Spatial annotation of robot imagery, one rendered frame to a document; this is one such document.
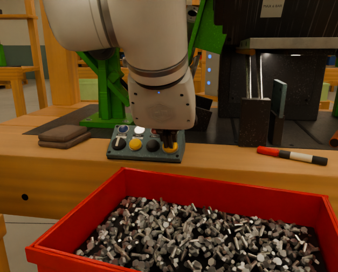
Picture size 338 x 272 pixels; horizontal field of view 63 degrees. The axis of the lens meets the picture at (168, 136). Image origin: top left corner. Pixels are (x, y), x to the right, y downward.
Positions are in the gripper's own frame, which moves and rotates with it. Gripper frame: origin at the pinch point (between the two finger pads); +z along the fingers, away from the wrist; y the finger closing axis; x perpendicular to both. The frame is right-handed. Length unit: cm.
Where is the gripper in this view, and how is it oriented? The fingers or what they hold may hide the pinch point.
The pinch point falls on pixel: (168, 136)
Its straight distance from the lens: 51.0
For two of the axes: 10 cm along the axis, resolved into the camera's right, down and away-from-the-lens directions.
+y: 9.9, 0.5, -1.5
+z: 0.9, 6.1, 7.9
